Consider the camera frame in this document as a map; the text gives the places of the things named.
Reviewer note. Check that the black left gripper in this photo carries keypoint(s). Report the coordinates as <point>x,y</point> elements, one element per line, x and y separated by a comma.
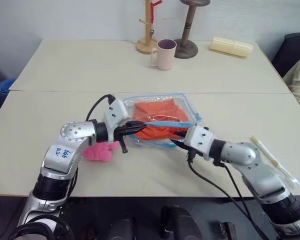
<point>120,133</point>

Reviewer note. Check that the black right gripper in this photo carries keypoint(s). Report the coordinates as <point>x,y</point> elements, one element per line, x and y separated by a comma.
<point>192,153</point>

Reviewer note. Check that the clear pouch with blue trim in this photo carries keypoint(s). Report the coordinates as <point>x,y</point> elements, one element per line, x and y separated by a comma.
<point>130,102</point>

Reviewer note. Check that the orange cloth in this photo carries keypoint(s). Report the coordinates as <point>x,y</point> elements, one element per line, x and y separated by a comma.
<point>160,108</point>

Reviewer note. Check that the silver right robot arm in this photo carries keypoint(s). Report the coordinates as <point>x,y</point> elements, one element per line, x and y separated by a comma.
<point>242,153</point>

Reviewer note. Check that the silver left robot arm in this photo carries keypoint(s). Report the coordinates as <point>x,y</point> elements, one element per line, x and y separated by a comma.
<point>72,130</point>

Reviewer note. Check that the pink fuzzy sponge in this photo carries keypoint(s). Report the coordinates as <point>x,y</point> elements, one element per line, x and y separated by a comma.
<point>97,152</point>

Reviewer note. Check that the pink mug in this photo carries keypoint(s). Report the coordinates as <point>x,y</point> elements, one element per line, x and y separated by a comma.
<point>165,58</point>

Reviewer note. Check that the white stick in clear wrapper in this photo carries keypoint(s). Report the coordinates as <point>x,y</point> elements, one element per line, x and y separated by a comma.
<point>270,156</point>

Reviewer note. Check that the light wooden mug tree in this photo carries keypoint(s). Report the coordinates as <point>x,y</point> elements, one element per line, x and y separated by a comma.
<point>147,27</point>

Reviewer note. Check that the dark rounded shape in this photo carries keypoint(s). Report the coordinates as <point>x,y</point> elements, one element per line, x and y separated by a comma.
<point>123,228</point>

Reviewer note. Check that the small dark ridged block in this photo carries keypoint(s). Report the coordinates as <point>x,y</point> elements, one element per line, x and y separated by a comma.
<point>227,231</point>

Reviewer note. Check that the cream ribbed plastic box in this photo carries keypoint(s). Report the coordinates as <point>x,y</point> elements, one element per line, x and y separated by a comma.
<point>231,47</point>

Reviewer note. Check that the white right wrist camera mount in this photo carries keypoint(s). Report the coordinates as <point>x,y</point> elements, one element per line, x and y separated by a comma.
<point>200,140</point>

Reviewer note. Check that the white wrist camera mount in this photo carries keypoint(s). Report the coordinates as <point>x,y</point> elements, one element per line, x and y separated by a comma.
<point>200,140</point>
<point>116,111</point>

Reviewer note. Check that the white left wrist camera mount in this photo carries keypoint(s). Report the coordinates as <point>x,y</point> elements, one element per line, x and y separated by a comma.
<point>116,111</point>

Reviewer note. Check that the dark wooden pedestal stand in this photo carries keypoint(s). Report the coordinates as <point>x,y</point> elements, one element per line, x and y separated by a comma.
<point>187,27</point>

